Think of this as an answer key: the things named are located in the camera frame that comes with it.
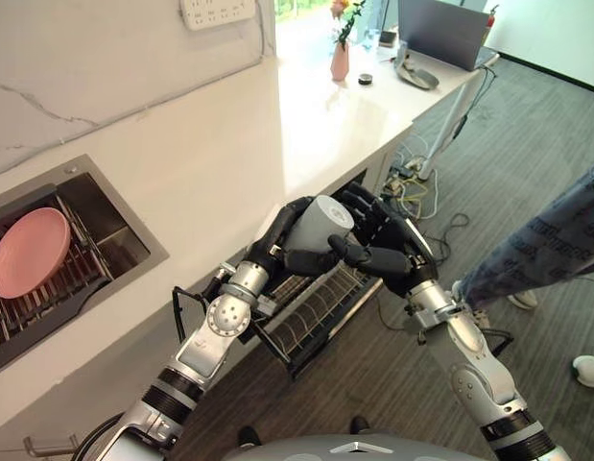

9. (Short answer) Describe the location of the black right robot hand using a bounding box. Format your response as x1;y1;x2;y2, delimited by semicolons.
326;182;440;299

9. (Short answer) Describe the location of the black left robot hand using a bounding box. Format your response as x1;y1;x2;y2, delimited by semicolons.
246;196;345;278

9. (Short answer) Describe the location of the grey cup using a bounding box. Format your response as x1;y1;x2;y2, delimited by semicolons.
287;194;356;254

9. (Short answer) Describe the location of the dishwasher drawer rack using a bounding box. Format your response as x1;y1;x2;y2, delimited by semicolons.
248;261;384;380

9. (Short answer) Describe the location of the white counter cabinet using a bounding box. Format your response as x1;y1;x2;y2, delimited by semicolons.
0;45;499;443

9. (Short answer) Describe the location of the white table leg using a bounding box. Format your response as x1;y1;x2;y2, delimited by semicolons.
418;61;494;182

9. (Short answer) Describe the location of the person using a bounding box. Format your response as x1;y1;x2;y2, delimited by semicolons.
451;160;594;388

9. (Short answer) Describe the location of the grey dish with tools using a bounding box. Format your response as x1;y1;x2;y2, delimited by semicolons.
395;40;440;91

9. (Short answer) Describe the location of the pink vase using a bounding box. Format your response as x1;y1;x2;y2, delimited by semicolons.
330;40;351;83

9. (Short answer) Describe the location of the grey laptop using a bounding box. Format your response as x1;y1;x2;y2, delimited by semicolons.
397;0;499;73

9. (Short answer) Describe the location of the silver robot torso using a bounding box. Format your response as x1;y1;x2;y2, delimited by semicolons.
257;434;499;461

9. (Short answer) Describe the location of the stainless steel sink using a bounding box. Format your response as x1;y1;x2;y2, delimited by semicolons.
0;153;171;380

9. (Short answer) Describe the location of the flower bouquet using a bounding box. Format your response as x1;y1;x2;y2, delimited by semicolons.
328;0;368;52

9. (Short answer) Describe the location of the white power strip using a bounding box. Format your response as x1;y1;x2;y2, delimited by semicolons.
178;0;257;33

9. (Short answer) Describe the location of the dark sink dish rack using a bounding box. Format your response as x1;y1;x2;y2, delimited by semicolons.
0;183;116;356

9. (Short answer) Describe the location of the pink plate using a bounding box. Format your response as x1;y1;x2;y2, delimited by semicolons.
0;206;72;301

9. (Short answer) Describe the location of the floor power strip with cables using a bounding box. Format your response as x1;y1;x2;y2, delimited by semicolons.
380;133;470;241

